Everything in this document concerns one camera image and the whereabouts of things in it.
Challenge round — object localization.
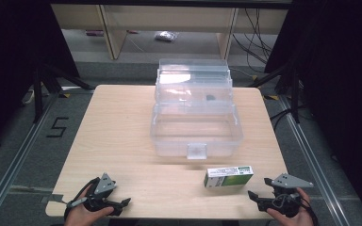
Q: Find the black cable with grey plug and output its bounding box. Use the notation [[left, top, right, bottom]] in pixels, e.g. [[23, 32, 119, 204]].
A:
[[63, 177, 102, 221]]

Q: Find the person's left hand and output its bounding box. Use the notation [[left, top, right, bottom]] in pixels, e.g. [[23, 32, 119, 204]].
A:
[[63, 184, 115, 226]]

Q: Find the grey tape piece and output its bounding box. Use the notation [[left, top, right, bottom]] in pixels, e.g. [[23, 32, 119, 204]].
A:
[[50, 193, 65, 204]]

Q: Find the black tape floor numeral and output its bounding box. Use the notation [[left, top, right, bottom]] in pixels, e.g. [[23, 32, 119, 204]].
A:
[[45, 116, 71, 138]]

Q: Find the clear plastic storage box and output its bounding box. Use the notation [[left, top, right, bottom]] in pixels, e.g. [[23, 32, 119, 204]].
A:
[[150, 58, 244, 160]]

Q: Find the wooden shelf unit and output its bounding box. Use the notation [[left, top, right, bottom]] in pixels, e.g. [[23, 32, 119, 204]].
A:
[[50, 3, 288, 60]]

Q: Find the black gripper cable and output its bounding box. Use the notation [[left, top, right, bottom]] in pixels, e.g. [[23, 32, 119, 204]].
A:
[[271, 192, 319, 226]]

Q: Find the black floor cable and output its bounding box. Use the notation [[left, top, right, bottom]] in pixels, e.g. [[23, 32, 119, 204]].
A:
[[269, 106, 298, 132]]

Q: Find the black metal stand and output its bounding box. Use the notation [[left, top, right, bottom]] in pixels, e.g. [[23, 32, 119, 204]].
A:
[[32, 63, 96, 124], [247, 61, 302, 124]]

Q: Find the crumpled clear plastic bag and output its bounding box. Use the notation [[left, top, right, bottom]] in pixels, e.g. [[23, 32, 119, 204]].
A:
[[154, 30, 180, 43]]

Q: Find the person's right hand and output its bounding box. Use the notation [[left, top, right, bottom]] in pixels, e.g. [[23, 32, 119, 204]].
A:
[[266, 187, 313, 226]]

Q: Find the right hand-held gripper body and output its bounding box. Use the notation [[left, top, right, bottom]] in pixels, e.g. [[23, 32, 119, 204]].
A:
[[257, 172, 315, 218]]

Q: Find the silver metal floor rail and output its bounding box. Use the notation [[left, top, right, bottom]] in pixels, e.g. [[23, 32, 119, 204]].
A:
[[278, 94, 362, 226], [0, 93, 61, 226]]

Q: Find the green and white medicine box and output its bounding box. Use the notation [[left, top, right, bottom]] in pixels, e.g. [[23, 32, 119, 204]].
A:
[[203, 165, 255, 188]]

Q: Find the bundle of black floor cables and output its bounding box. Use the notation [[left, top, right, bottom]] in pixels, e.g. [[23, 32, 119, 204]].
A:
[[231, 8, 275, 66]]

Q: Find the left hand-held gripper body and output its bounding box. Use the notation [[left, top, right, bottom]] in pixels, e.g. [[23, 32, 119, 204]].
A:
[[82, 172, 123, 213]]

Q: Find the pink item on floor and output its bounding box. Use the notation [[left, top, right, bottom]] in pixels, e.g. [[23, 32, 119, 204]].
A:
[[85, 29, 105, 38]]

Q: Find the black curtain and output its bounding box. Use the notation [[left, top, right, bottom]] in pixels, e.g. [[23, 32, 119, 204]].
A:
[[0, 0, 81, 156], [263, 0, 362, 220]]

